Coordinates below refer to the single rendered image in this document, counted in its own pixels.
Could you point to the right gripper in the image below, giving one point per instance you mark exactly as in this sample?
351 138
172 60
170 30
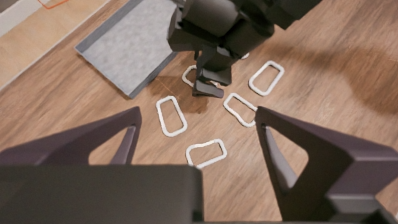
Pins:
224 76

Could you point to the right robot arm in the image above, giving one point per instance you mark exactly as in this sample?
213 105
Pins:
249 25

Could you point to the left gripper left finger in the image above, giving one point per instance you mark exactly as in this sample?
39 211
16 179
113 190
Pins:
74 145

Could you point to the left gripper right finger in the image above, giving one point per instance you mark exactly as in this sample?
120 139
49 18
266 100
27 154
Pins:
339 164

